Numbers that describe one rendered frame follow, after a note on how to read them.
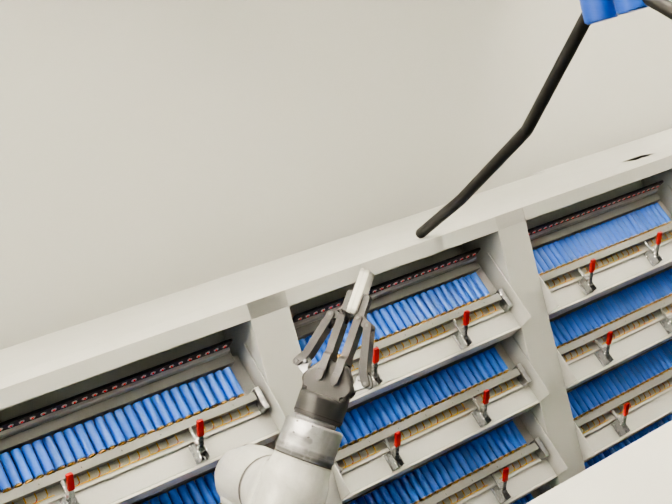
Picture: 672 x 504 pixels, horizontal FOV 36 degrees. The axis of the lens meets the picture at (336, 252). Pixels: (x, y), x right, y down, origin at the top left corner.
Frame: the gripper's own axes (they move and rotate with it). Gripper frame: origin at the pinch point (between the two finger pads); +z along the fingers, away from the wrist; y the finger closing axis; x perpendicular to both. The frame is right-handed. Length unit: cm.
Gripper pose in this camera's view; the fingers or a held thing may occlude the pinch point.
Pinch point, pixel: (360, 292)
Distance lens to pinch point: 158.0
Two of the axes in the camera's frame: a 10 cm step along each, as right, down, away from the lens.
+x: 3.1, 2.6, 9.2
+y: -8.9, -2.5, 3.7
